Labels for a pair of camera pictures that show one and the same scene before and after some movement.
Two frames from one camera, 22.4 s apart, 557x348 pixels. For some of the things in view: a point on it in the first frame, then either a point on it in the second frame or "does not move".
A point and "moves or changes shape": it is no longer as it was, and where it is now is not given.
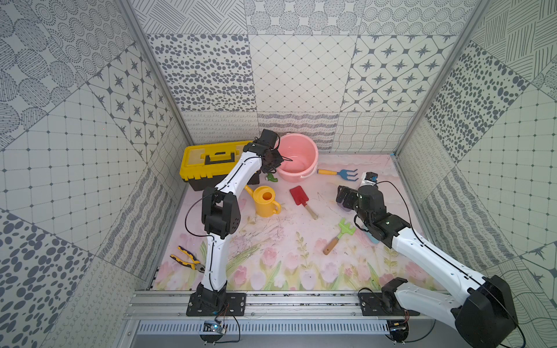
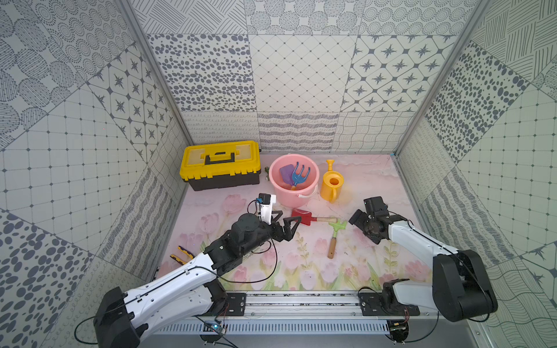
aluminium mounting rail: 171,305 does not move
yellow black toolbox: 204,165 does not move
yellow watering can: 264,196 moves or changes shape
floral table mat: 298,235 does not move
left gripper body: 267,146 → 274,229
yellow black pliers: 196,264 does not move
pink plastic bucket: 303,151 → 294,177
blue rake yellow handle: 342,172 → 297,178
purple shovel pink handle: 341,204 → 286,172
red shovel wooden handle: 300,197 → 331,220
